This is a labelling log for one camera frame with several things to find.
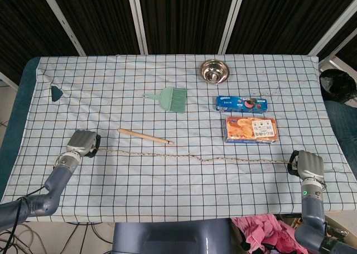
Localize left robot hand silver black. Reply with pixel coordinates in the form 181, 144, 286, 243
66, 130, 102, 159

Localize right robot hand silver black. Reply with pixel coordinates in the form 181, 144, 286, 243
287, 150, 325, 181

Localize braided jute rope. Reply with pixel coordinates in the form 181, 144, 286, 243
94, 147, 294, 166

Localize blue denim fabric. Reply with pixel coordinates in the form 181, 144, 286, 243
324, 100, 357, 166

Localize wooden stick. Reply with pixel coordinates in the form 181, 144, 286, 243
117, 127, 175, 146

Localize orange biscuit package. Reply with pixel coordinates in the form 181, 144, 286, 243
224, 116, 279, 145

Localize cardboard box of clutter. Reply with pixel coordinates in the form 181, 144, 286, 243
278, 213, 357, 254

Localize teal table pad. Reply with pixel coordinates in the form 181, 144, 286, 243
0, 56, 41, 199

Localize checkered light blue tablecloth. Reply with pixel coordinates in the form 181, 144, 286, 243
0, 54, 357, 224

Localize pink cloth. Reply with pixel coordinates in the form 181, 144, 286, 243
230, 213, 309, 254

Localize black plastic bag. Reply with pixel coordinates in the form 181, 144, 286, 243
319, 68, 357, 108

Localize blue Oreo cookie box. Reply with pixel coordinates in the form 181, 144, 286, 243
215, 95, 269, 115

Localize green plastic hand brush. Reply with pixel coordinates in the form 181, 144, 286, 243
142, 87, 189, 114

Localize blue-grey robot torso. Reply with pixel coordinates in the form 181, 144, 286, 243
112, 218, 233, 254

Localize stainless steel bowl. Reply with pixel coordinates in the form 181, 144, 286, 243
199, 59, 231, 85

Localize floor cables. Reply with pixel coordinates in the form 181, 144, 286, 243
0, 222, 113, 254

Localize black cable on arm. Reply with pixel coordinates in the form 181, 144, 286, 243
1, 185, 46, 254

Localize white aluminium partition post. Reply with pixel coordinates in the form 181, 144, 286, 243
37, 0, 86, 56
126, 0, 149, 55
219, 0, 248, 55
308, 0, 357, 56

